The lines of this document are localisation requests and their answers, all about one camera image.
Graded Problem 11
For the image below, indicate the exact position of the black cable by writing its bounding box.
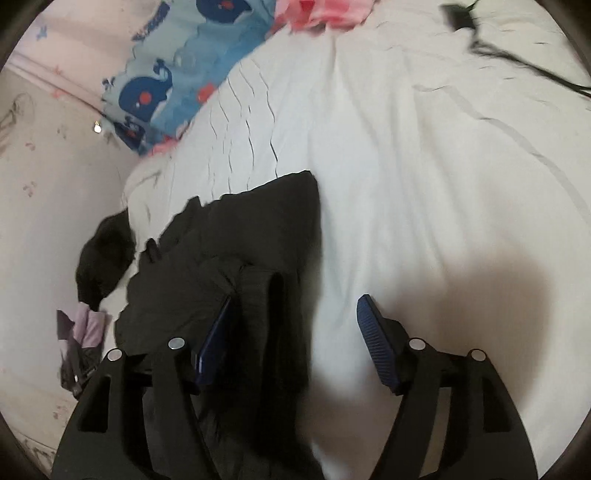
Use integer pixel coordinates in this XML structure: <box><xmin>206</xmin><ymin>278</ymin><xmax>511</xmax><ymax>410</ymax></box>
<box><xmin>467</xmin><ymin>0</ymin><xmax>591</xmax><ymax>99</ymax></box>

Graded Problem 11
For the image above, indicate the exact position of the pink checked cloth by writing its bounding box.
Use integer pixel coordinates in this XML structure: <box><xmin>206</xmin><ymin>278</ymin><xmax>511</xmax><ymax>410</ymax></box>
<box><xmin>272</xmin><ymin>0</ymin><xmax>376</xmax><ymax>34</ymax></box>

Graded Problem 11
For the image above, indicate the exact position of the whale print curtain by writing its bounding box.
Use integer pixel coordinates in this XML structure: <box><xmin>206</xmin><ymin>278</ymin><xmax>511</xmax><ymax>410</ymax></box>
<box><xmin>0</xmin><ymin>0</ymin><xmax>279</xmax><ymax>156</ymax></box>

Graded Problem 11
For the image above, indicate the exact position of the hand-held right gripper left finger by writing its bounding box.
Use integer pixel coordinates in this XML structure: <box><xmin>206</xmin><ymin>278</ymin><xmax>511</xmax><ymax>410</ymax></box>
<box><xmin>51</xmin><ymin>295</ymin><xmax>234</xmax><ymax>480</ymax></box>

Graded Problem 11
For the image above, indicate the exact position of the black garment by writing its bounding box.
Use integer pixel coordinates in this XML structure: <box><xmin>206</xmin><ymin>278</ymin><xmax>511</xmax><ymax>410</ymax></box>
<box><xmin>76</xmin><ymin>210</ymin><xmax>138</xmax><ymax>311</ymax></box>

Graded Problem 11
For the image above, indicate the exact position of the white striped bed sheet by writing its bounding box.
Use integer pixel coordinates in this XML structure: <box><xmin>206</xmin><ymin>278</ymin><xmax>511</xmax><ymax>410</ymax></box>
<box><xmin>95</xmin><ymin>0</ymin><xmax>591</xmax><ymax>480</ymax></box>

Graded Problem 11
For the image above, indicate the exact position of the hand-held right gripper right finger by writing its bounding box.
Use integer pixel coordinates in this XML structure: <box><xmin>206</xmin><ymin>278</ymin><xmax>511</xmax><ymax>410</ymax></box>
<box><xmin>356</xmin><ymin>294</ymin><xmax>539</xmax><ymax>480</ymax></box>

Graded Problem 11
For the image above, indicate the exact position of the black puffer jacket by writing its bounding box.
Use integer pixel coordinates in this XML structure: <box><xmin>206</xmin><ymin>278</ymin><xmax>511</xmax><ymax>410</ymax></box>
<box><xmin>115</xmin><ymin>170</ymin><xmax>325</xmax><ymax>480</ymax></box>

